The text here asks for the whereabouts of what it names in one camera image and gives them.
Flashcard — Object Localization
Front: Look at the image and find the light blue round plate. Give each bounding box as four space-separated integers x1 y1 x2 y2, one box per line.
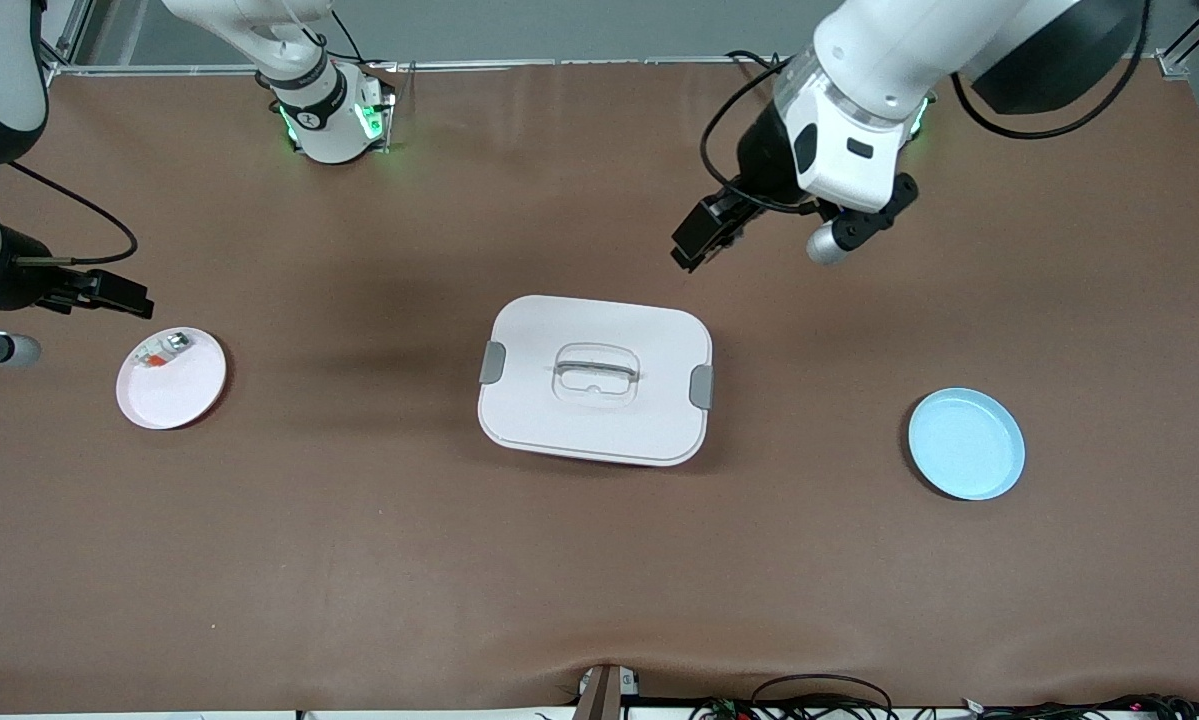
907 387 1026 502

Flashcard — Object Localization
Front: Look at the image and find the white lidded storage box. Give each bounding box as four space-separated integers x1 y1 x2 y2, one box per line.
477 294 715 468

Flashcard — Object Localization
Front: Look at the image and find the brown table edge bracket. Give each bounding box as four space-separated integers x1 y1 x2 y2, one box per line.
574 663 642 720

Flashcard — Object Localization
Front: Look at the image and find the white green push button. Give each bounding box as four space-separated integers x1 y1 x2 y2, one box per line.
135 333 193 371

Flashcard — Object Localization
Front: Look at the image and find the black cable bundle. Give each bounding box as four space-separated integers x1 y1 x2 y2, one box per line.
689 673 1199 720

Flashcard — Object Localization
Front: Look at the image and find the black arm base cable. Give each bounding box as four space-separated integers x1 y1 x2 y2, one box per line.
724 48 795 81
294 5 400 73

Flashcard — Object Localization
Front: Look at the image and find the aluminium frame post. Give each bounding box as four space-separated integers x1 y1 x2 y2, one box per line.
1154 0 1199 76
39 0 95 89

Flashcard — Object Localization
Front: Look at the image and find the silver table edge rail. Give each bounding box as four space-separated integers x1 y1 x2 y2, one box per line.
59 58 1170 75

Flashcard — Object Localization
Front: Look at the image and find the translucent box lid handle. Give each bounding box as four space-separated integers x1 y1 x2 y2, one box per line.
553 344 642 409

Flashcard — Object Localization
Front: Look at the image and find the black right arm base cable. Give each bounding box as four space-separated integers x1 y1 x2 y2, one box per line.
294 5 400 73

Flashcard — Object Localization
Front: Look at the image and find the pink round plate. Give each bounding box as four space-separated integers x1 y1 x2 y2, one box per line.
116 326 228 431

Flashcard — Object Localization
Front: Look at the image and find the black left arm base cable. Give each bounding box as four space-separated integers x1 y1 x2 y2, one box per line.
724 48 795 81

